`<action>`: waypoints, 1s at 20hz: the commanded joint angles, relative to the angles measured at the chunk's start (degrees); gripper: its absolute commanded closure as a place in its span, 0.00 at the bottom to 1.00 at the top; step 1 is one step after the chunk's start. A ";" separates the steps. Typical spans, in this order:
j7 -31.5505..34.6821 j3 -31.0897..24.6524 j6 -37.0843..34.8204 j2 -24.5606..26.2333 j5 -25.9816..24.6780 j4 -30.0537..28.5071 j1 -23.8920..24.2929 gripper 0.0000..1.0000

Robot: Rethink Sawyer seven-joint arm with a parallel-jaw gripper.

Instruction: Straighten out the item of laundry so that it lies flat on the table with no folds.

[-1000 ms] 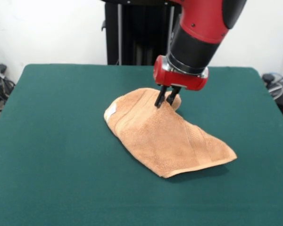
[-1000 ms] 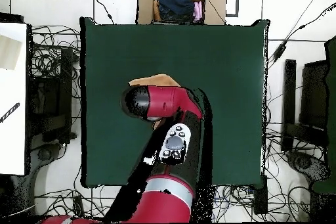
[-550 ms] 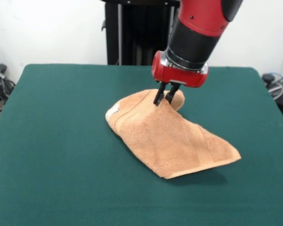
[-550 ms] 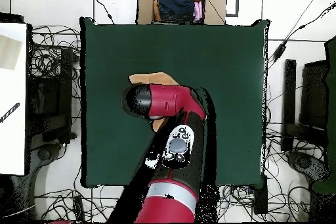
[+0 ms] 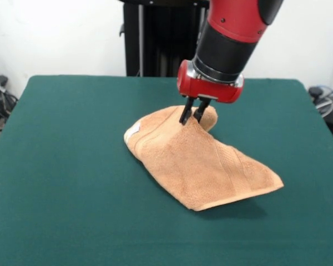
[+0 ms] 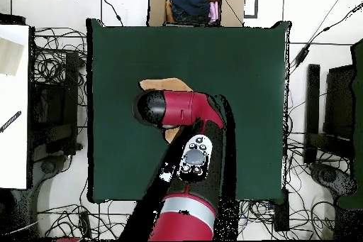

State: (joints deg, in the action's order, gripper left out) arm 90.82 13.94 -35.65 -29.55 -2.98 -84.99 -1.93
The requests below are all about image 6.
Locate tan terry towel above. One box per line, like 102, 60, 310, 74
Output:
138, 77, 194, 144

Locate dark green table cloth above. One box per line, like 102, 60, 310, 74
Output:
86, 18, 291, 204

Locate tan garment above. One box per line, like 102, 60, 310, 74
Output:
164, 0, 175, 23

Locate pink garment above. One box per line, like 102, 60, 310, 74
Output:
208, 1, 220, 25

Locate brown cardboard box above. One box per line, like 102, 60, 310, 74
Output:
147, 0, 246, 28

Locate dark blue jeans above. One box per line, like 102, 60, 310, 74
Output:
169, 0, 211, 24

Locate grey chair base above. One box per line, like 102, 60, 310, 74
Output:
30, 155, 69, 187

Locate white desk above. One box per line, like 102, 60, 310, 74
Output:
0, 24, 30, 189

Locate black striped tool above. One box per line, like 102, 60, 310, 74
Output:
0, 110, 23, 133

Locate dark green fabric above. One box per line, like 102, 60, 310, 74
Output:
337, 38, 363, 210

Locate beige paper sheet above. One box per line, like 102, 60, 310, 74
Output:
0, 37, 25, 77

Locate black chair frame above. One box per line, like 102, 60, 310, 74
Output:
303, 63, 355, 165

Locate thin black cable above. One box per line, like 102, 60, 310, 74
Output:
96, 0, 125, 27

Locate black cable with adapter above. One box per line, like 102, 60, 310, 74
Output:
289, 0, 363, 75

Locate black cable tangle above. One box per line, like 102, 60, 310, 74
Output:
32, 27, 88, 106

